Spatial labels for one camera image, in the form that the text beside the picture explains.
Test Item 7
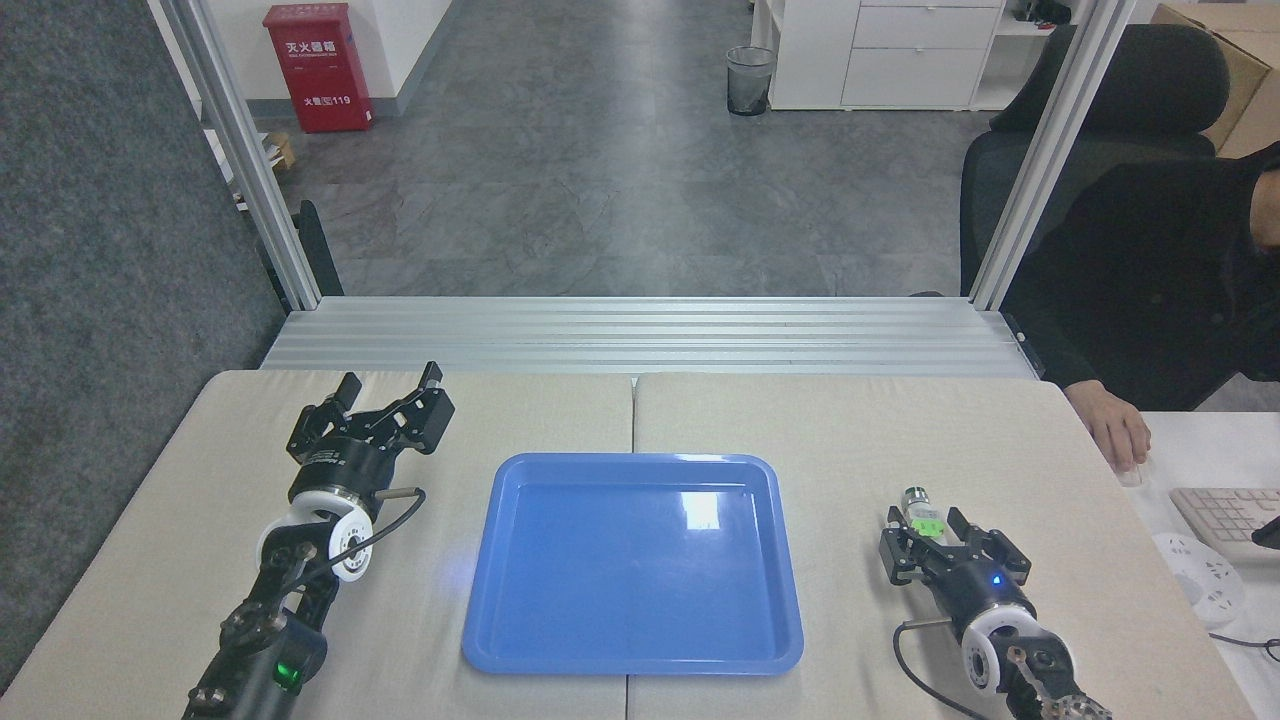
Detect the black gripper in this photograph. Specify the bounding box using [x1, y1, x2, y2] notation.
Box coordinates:
[287, 362, 456, 501]
[880, 505, 1039, 642]

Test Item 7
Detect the green and white switch part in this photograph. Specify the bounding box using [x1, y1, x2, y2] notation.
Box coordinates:
[903, 487, 947, 543]

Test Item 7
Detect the blue plastic tray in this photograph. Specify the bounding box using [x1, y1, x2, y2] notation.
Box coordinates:
[461, 452, 805, 676]

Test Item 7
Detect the person's hand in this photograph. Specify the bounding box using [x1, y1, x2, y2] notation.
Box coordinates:
[1062, 380, 1152, 474]

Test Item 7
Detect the white power strip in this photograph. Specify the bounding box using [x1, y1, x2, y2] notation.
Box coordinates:
[1150, 532, 1248, 629]

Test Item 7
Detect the white keyboard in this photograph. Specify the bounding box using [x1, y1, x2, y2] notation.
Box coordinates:
[1168, 487, 1280, 561]

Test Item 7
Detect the person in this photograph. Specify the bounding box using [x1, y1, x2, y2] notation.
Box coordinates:
[1000, 140, 1280, 413]

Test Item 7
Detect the red fire extinguisher box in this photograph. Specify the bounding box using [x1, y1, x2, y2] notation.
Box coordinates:
[263, 3, 375, 134]

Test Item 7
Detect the white drawer cabinet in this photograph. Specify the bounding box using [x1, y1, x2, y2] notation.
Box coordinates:
[765, 0, 1006, 111]

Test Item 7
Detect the mesh waste bin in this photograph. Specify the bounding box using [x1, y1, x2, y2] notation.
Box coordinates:
[726, 45, 777, 117]

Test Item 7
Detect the black office chair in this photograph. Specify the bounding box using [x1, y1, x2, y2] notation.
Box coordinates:
[960, 22, 1231, 298]

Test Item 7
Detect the brown cardboard box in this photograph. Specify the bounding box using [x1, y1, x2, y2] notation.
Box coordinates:
[1150, 3, 1280, 159]

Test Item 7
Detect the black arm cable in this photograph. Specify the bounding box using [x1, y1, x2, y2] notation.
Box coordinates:
[300, 486, 428, 591]
[892, 620, 991, 720]

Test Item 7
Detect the black frame foot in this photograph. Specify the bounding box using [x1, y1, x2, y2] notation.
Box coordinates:
[258, 200, 346, 301]

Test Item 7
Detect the silver aluminium post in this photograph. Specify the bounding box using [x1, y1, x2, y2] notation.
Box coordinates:
[968, 0, 1136, 311]
[160, 0, 323, 311]

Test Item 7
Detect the silver aluminium rail platform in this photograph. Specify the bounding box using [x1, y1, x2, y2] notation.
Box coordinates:
[260, 296, 1038, 379]

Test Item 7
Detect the black power strip cable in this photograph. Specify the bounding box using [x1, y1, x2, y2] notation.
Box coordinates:
[1208, 630, 1280, 663]

